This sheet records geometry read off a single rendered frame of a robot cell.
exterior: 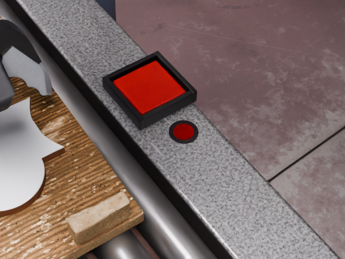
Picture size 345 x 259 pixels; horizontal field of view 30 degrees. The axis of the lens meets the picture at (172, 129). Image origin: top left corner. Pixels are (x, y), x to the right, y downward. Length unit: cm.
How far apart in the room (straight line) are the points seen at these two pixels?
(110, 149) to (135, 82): 9
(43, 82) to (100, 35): 19
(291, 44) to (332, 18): 20
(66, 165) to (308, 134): 132
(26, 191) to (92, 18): 28
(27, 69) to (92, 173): 12
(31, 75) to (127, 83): 15
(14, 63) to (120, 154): 15
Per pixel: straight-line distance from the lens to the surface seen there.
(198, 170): 66
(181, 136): 69
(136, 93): 71
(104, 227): 59
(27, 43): 58
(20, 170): 63
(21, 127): 67
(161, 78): 72
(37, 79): 61
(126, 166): 66
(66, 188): 63
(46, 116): 68
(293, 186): 179
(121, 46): 78
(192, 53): 207
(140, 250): 61
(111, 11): 143
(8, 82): 49
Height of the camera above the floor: 146
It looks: 52 degrees down
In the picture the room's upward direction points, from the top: 3 degrees clockwise
